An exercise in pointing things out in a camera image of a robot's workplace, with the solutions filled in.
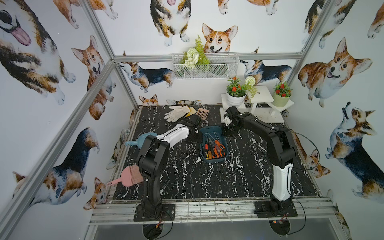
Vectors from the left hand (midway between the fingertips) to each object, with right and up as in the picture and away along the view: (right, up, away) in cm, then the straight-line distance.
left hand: (199, 137), depth 96 cm
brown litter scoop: (+2, +16, +21) cm, 27 cm away
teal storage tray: (+14, +2, +4) cm, 15 cm away
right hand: (+13, +3, -1) cm, 14 cm away
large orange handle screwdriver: (+12, -4, -4) cm, 14 cm away
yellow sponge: (-6, +18, +21) cm, 29 cm away
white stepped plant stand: (+39, +23, +1) cm, 45 cm away
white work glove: (-17, +17, +18) cm, 30 cm away
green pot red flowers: (+51, +26, -4) cm, 58 cm away
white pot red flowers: (+21, +27, -8) cm, 35 cm away
